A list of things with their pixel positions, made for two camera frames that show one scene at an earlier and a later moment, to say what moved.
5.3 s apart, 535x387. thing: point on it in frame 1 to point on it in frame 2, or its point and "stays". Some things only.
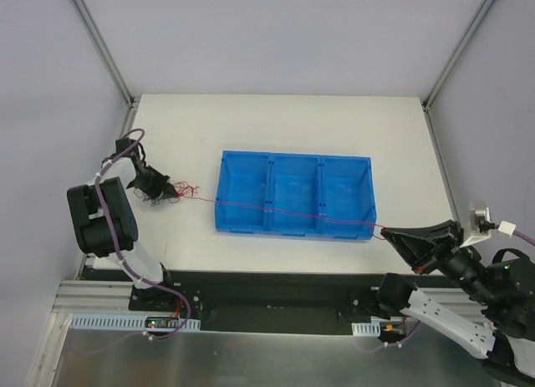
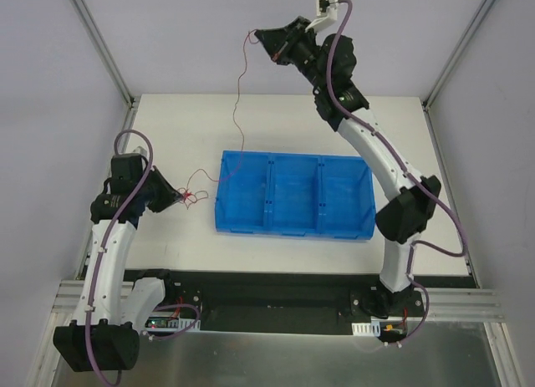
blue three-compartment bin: (300, 195) stays
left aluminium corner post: (102, 44) stays
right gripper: (437, 251) to (288, 42)
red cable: (190, 189) to (189, 197)
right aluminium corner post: (461, 45) stays
